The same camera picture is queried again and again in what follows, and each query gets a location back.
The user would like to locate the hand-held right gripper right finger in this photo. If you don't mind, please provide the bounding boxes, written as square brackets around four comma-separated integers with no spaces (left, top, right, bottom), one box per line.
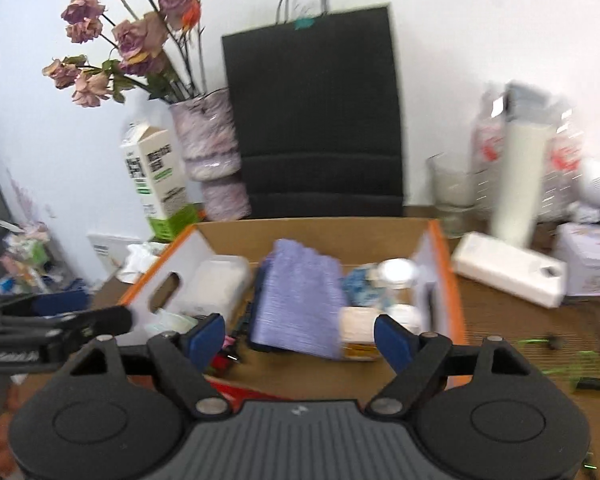
[367,312,531,418]

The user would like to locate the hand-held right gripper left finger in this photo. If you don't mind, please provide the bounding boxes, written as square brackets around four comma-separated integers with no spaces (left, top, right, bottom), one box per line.
[55,312,231,418]

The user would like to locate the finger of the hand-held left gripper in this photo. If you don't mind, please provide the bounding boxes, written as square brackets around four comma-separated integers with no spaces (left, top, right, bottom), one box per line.
[47,305,134,356]
[0,290,92,318]

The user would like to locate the white cube charger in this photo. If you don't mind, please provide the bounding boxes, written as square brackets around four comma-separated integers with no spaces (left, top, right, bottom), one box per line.
[339,306,383,362]

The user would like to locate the translucent plastic box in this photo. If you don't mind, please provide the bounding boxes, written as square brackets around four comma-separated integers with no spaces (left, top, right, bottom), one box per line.
[172,255,253,318]

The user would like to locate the blue patterned packet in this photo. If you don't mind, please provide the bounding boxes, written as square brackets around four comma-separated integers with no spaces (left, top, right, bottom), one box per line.
[341,265,381,308]

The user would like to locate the white round jar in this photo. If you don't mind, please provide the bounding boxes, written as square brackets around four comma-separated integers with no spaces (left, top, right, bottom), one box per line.
[377,258,420,291]

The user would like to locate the red cardboard box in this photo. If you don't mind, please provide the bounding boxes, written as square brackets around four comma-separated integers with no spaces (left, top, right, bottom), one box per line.
[117,217,468,402]

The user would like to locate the purple burlap pouch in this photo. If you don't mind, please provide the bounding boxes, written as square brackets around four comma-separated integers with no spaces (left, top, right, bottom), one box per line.
[250,239,348,361]

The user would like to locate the wooden desktop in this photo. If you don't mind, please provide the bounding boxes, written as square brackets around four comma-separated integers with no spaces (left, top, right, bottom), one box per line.
[10,205,600,480]

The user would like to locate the person's left hand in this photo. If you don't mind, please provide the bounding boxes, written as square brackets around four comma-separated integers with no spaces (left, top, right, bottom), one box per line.
[0,389,25,479]

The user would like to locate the white power bank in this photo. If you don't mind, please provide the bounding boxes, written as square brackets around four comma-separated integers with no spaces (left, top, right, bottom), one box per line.
[452,231,568,309]

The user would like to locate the white green milk carton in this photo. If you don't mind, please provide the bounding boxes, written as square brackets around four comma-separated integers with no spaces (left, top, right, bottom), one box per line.
[120,121,191,243]

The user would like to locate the clear glass cup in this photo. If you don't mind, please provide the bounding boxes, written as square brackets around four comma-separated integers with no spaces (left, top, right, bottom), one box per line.
[426,154,481,238]

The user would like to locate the purple ceramic vase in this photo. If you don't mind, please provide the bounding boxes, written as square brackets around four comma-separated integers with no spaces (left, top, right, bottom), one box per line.
[169,87,252,222]

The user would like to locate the white thermos bottle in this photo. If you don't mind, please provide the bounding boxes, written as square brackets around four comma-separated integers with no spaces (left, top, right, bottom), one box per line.
[490,82,556,249]

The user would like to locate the black green neckband earphones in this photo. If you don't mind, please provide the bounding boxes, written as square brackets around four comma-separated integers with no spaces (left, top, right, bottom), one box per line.
[517,335,600,394]

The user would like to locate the white printed tin box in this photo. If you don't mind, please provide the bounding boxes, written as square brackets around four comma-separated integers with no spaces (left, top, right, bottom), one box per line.
[555,222,600,297]

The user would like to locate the clear plastic water bottle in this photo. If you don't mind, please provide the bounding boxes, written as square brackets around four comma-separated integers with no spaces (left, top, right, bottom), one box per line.
[472,85,511,211]
[540,105,587,222]

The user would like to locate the black paper bag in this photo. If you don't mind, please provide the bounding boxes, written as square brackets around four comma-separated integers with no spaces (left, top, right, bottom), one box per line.
[221,0,406,220]

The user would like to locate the white round speaker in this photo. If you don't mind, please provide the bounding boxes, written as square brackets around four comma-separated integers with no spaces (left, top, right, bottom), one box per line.
[577,157,600,211]

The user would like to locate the dried pink flowers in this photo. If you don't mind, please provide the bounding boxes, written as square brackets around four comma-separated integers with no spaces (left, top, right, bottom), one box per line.
[42,0,206,108]

